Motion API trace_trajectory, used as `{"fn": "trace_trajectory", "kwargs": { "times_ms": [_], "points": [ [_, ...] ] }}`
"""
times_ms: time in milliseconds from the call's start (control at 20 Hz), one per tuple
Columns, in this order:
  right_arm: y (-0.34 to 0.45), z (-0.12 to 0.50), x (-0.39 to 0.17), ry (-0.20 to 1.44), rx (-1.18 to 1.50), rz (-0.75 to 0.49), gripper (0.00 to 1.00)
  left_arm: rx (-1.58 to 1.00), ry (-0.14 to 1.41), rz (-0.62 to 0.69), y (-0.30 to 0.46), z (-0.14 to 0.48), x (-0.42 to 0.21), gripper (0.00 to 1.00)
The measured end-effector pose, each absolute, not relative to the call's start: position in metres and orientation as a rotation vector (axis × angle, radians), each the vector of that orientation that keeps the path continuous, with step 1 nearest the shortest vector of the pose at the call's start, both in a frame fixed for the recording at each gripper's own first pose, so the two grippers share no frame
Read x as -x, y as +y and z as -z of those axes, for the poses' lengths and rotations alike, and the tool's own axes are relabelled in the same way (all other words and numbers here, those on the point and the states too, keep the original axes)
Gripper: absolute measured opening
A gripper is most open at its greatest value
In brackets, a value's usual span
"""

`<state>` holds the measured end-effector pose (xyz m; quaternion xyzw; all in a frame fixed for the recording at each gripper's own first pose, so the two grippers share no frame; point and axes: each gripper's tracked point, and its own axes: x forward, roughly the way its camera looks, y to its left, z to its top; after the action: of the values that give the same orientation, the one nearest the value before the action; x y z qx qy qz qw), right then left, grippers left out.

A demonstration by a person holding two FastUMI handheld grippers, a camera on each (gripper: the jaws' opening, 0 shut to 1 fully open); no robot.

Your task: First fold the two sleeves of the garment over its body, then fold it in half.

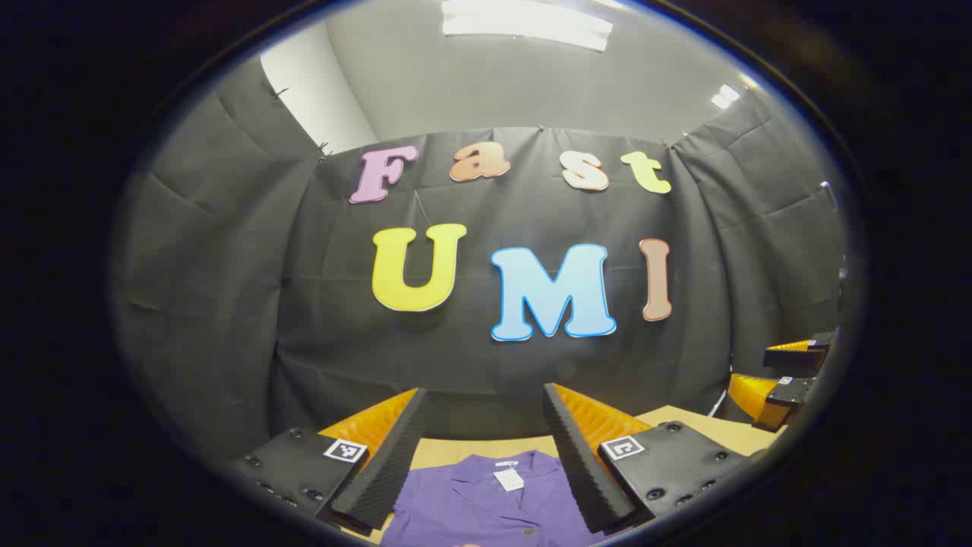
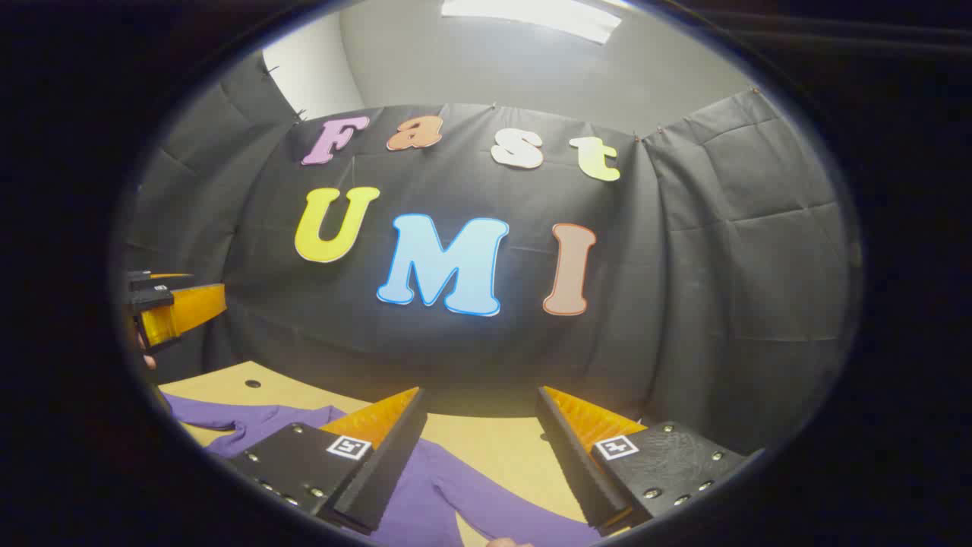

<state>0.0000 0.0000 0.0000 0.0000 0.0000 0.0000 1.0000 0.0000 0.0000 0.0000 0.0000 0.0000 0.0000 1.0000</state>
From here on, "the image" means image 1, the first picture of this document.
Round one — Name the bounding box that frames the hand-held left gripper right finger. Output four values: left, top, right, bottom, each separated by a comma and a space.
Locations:
542, 382, 760, 534

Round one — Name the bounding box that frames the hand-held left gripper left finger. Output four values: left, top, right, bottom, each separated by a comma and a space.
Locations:
228, 387, 430, 533

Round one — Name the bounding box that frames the purple shirt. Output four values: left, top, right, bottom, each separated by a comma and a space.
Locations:
380, 450, 608, 547

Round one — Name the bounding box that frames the black backdrop cloth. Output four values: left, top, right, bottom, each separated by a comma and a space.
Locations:
114, 57, 847, 464

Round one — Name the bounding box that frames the long ceiling light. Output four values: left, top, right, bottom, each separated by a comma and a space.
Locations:
440, 0, 614, 52

